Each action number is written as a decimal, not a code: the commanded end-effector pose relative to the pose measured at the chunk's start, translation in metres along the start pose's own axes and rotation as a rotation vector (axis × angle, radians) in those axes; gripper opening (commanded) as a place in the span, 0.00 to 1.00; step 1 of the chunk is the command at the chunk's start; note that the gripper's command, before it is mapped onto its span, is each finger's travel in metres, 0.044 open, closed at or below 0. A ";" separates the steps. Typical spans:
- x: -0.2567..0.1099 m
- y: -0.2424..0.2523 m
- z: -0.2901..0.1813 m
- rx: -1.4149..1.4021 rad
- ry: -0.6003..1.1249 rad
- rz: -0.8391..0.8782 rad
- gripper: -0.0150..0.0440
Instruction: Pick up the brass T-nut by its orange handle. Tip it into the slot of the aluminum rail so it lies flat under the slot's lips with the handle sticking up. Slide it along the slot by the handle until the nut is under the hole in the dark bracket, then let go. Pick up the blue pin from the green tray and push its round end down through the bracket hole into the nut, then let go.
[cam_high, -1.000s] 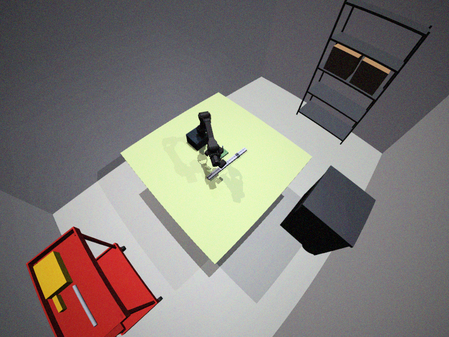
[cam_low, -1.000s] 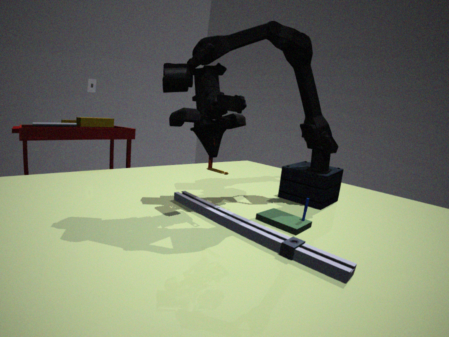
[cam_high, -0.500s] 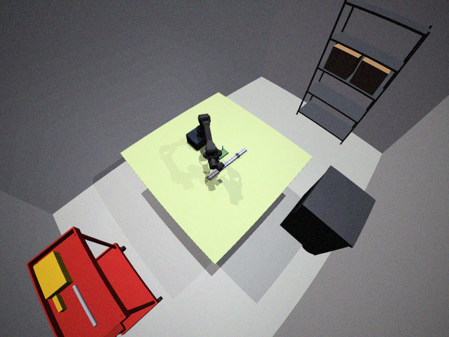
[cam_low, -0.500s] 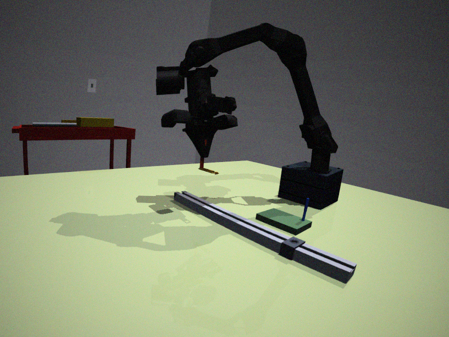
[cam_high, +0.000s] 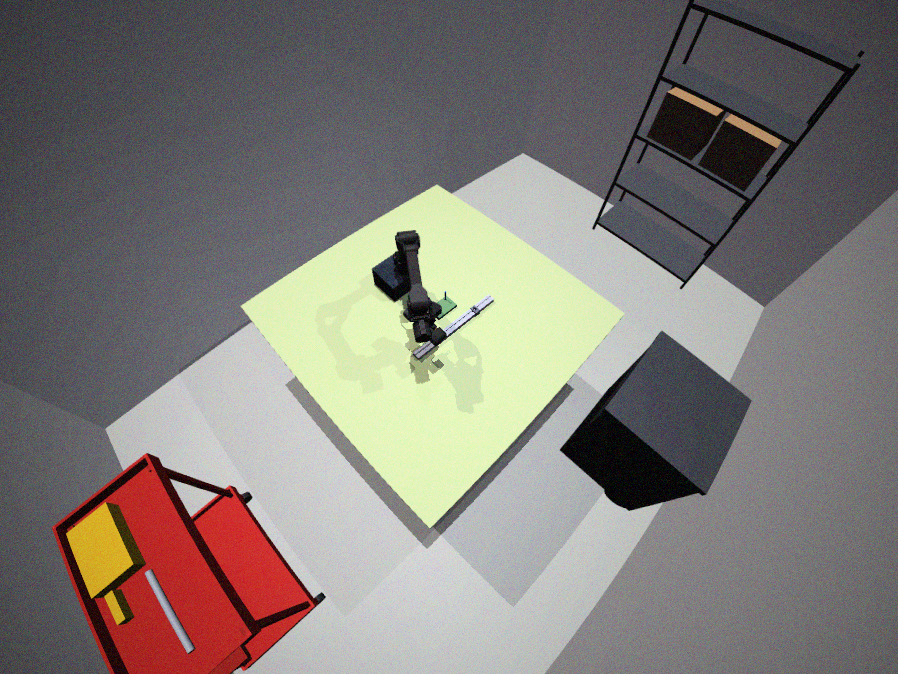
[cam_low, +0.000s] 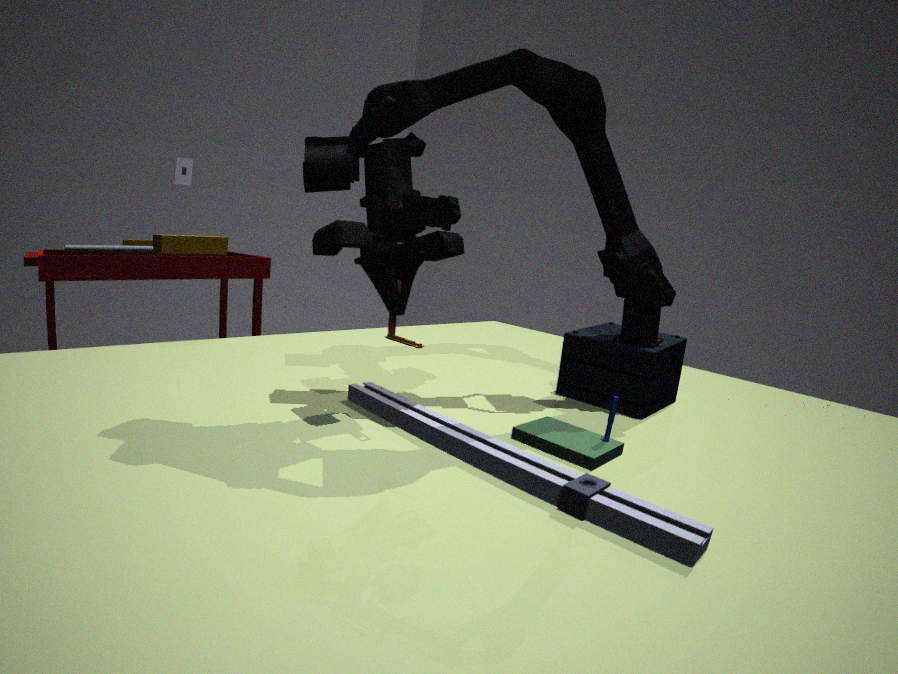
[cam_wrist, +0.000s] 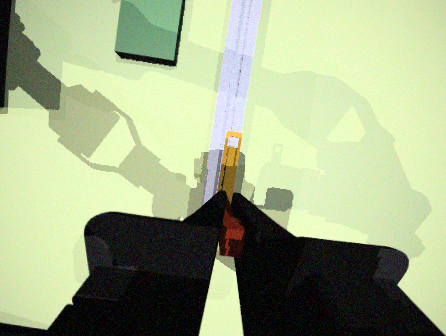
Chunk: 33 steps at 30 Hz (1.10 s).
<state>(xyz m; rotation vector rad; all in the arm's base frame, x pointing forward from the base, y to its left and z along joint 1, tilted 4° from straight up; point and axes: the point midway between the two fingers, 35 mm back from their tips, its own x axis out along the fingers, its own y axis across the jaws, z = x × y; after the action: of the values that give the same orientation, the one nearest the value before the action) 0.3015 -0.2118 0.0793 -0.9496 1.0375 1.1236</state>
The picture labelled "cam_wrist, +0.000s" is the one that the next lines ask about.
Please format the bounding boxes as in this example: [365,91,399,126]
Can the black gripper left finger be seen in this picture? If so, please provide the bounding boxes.
[84,190,227,336]

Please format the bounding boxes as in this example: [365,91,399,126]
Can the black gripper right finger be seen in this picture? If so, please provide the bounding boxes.
[231,192,409,336]

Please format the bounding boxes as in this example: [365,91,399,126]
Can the green rectangular tray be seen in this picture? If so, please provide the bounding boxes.
[114,0,185,66]

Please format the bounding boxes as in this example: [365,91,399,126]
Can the grey slotted metal rail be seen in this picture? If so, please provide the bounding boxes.
[201,0,262,206]

